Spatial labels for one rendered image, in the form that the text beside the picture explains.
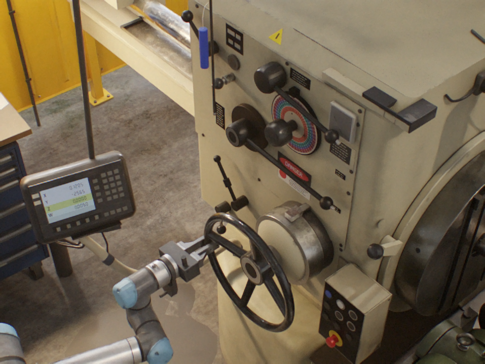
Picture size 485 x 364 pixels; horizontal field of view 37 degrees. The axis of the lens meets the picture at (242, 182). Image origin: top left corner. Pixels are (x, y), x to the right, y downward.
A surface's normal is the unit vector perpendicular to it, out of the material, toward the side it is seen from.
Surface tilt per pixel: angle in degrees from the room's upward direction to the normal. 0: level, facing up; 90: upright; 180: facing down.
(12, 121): 0
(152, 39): 0
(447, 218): 43
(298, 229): 20
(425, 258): 69
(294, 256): 75
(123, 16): 0
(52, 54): 90
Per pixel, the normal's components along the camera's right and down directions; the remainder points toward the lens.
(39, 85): 0.65, 0.53
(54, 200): 0.40, 0.35
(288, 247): -0.47, 0.25
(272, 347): -0.77, 0.44
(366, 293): 0.00, -0.73
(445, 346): -0.27, -0.52
